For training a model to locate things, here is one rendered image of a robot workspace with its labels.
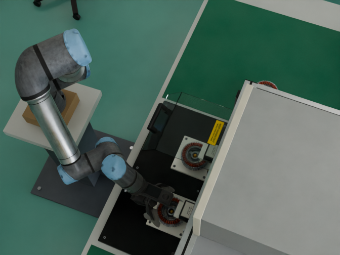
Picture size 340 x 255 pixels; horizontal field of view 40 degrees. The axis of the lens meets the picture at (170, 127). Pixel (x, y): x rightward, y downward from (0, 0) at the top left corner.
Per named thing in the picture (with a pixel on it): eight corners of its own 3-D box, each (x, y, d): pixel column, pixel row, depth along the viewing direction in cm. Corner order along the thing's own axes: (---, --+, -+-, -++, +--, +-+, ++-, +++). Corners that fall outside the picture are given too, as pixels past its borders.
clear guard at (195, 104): (141, 150, 167) (139, 143, 162) (167, 94, 176) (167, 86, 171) (228, 183, 161) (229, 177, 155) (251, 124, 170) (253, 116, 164)
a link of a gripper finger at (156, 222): (149, 224, 177) (144, 202, 174) (161, 227, 173) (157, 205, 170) (143, 228, 175) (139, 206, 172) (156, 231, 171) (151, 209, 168)
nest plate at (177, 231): (145, 224, 180) (145, 223, 179) (161, 189, 185) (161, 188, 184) (182, 239, 177) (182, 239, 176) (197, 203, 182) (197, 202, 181)
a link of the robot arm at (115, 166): (114, 146, 156) (122, 163, 150) (132, 163, 164) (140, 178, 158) (95, 162, 157) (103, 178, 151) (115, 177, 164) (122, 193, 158)
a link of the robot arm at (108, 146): (82, 144, 165) (90, 164, 157) (111, 131, 166) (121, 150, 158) (89, 160, 170) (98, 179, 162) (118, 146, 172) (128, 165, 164)
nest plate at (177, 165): (170, 168, 189) (170, 167, 188) (184, 136, 194) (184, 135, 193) (205, 182, 186) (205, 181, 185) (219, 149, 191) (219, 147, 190)
